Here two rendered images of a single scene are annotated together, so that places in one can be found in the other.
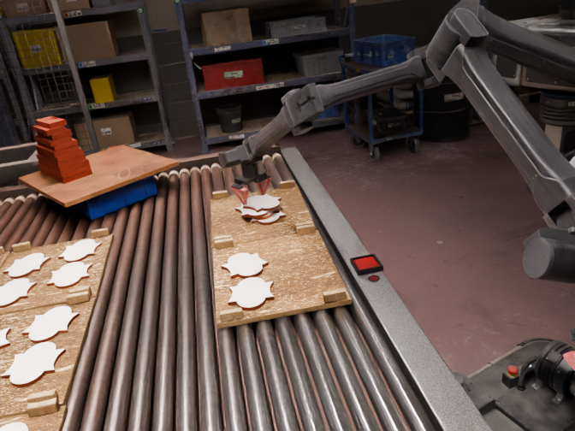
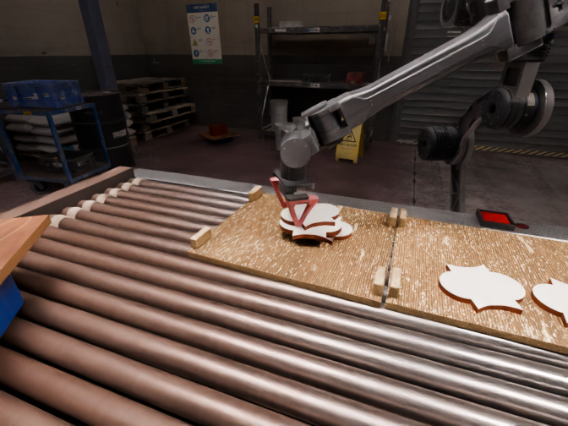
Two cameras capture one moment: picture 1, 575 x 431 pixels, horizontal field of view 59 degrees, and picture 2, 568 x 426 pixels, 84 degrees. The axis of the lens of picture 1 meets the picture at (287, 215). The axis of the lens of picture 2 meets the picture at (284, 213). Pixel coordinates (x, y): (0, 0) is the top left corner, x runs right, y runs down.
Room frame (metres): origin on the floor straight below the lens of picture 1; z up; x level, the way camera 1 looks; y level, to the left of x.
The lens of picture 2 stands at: (1.43, 0.71, 1.32)
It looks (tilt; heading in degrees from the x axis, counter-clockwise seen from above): 27 degrees down; 297
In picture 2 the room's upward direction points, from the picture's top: straight up
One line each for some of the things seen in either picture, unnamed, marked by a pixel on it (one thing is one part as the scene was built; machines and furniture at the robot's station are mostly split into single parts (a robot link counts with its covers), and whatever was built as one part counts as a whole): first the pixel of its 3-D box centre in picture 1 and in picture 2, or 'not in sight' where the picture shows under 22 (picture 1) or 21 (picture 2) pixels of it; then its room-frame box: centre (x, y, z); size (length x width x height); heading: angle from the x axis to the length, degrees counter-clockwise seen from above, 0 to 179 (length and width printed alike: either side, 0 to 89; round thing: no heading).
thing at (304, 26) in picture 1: (295, 26); not in sight; (5.90, -0.33, 1.16); 0.60 x 0.40 x 0.15; 99
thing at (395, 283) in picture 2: (224, 244); (395, 282); (1.45, 0.21, 0.95); 0.06 x 0.02 x 0.03; 96
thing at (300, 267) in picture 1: (274, 273); (499, 273); (1.28, 0.06, 0.93); 0.41 x 0.35 x 0.02; 6
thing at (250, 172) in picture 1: (249, 169); (292, 168); (1.71, 0.11, 1.10); 0.10 x 0.07 x 0.07; 135
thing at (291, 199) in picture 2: (245, 191); (297, 204); (1.69, 0.14, 1.02); 0.07 x 0.07 x 0.09; 45
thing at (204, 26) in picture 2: not in sight; (204, 35); (5.49, -4.17, 1.55); 0.61 x 0.02 x 0.91; 7
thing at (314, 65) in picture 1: (318, 61); not in sight; (5.93, -0.56, 0.76); 0.50 x 0.36 x 0.24; 103
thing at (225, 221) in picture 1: (258, 215); (303, 234); (1.69, 0.10, 0.93); 0.41 x 0.35 x 0.02; 5
